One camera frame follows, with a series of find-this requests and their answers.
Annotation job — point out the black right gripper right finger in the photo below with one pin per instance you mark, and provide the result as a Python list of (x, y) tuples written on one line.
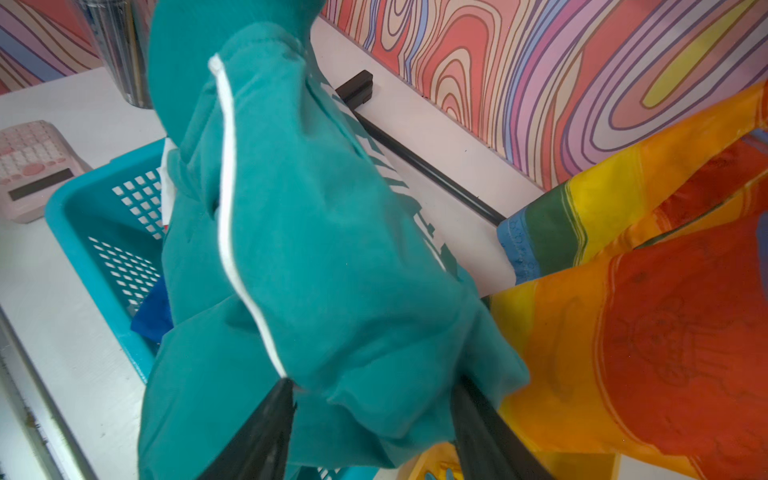
[(487, 448)]

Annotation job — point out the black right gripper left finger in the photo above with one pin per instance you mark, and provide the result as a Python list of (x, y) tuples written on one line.
[(259, 449)]

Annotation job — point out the teal green jacket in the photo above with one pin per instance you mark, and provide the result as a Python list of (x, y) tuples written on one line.
[(293, 252)]

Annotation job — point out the multicolour patchwork jacket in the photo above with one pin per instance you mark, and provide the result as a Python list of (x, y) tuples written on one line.
[(640, 302)]

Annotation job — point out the yellow plastic tray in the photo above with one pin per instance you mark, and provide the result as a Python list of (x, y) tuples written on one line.
[(441, 462)]

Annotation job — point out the teal plastic basket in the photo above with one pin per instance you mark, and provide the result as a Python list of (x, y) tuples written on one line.
[(108, 224)]

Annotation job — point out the pink calculator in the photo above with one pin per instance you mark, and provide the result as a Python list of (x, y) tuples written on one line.
[(35, 161)]

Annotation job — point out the black clothes rack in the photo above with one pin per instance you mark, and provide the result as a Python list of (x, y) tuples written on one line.
[(359, 90)]

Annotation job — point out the cup of pencils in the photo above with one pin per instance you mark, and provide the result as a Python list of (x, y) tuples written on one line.
[(118, 30)]

